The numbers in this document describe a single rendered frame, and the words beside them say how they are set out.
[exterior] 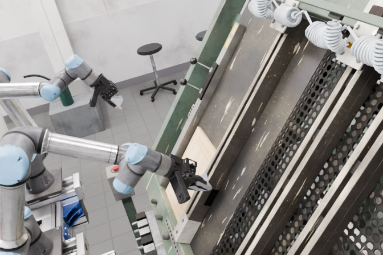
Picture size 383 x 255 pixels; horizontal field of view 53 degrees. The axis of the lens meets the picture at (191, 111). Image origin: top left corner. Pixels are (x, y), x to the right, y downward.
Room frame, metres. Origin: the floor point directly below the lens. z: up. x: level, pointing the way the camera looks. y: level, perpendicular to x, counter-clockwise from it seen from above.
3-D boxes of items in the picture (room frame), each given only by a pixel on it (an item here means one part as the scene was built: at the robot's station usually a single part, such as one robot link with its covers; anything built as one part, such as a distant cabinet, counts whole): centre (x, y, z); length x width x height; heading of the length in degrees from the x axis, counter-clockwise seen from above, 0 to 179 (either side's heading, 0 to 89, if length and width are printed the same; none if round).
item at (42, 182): (1.71, 0.88, 1.09); 0.15 x 0.15 x 0.10
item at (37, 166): (1.72, 0.88, 1.20); 0.13 x 0.12 x 0.14; 166
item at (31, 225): (1.22, 0.78, 1.20); 0.13 x 0.12 x 0.14; 2
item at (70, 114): (4.40, 1.48, 0.41); 0.85 x 0.68 x 0.82; 11
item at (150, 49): (4.80, 0.36, 0.33); 0.55 x 0.52 x 0.65; 103
